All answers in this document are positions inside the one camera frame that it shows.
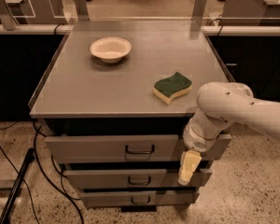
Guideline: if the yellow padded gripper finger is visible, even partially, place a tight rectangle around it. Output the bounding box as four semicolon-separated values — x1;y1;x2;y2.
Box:
178;150;202;186

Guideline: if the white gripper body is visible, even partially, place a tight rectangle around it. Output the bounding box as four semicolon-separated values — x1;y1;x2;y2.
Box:
183;109;233;153

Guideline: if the drawer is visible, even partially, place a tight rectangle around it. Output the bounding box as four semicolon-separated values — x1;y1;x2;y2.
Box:
63;167;214;190
80;189;199;208
44;133;233;164

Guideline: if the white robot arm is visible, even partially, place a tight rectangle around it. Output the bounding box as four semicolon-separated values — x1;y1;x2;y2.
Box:
178;82;280;185

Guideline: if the grey drawer cabinet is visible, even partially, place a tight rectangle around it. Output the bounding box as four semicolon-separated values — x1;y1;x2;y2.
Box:
28;18;237;213

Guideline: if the green yellow sponge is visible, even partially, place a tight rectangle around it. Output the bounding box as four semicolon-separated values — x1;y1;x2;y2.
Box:
152;72;192;104

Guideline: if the white bowl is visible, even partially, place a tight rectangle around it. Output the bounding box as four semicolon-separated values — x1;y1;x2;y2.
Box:
90;37;132;63

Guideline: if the background grey desk right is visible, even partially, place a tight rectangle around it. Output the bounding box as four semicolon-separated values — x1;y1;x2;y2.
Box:
219;0;280;26

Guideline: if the background grey desk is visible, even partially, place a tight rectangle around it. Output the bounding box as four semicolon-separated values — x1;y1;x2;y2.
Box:
5;0;67;24
219;0;280;26

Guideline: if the black floor bar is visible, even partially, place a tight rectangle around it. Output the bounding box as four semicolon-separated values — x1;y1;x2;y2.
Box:
0;148;34;224

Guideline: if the background grey desk left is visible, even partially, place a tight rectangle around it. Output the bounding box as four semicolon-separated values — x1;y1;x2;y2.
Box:
5;0;67;24

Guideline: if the right grey post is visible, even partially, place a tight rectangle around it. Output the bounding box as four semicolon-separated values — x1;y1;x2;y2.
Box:
192;0;207;18

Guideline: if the grey post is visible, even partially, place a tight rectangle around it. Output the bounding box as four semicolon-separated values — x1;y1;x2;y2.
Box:
0;0;18;31
74;0;89;21
192;0;207;18

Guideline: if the black floor cable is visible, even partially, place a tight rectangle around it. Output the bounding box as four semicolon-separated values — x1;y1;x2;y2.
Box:
0;120;41;224
32;120;86;224

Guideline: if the middle grey post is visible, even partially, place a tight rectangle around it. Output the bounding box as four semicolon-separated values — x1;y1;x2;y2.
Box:
74;0;89;21

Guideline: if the left grey post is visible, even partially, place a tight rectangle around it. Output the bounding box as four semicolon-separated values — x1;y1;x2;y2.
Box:
0;0;18;31

